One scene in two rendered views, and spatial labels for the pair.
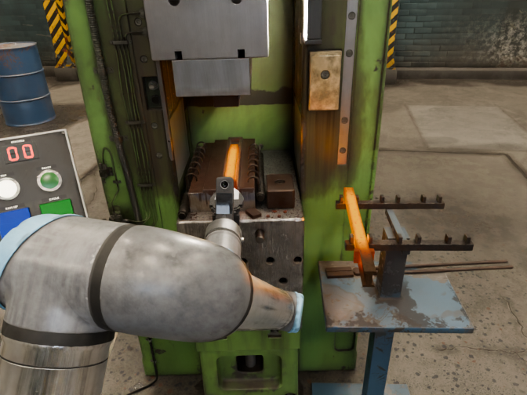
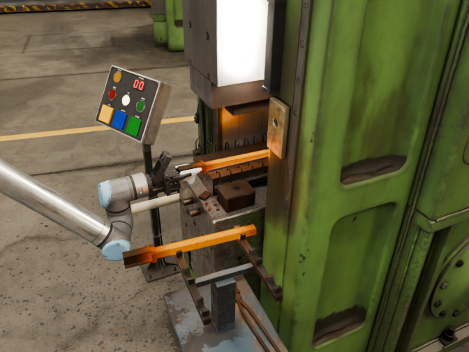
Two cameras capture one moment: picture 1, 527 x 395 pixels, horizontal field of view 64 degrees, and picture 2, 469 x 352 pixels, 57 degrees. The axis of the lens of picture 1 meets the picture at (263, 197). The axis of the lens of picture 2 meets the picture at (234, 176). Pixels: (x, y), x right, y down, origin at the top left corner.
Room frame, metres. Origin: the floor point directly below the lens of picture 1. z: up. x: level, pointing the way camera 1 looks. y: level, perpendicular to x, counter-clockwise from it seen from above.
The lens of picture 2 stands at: (0.59, -1.22, 1.86)
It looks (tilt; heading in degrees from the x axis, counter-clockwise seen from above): 32 degrees down; 64
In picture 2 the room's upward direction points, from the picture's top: 1 degrees clockwise
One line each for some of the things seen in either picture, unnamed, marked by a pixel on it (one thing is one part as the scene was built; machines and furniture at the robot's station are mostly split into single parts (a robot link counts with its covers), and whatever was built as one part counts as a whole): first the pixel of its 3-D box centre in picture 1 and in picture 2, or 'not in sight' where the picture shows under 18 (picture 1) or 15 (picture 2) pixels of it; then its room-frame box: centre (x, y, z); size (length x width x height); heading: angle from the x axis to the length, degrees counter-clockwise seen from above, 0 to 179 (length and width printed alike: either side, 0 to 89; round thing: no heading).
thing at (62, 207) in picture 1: (58, 215); (134, 126); (0.96, 0.54, 1.01); 0.07 x 0.05 x 0.07; 115
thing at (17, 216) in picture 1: (16, 225); (120, 120); (0.92, 0.63, 1.01); 0.07 x 0.05 x 0.07; 115
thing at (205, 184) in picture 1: (226, 169); (250, 162); (1.33, 0.13, 0.96); 0.42 x 0.20 x 0.09; 0
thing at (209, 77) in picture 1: (218, 63); (253, 77); (1.33, 0.13, 1.32); 0.42 x 0.20 x 0.10; 0
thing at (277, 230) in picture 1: (245, 232); (255, 220); (1.34, 0.07, 0.69); 0.56 x 0.38 x 0.45; 0
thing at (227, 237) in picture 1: (220, 259); (116, 192); (0.78, 0.10, 0.98); 0.12 x 0.09 x 0.10; 0
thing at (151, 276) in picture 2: not in sight; (158, 260); (1.04, 0.69, 0.05); 0.22 x 0.22 x 0.09; 0
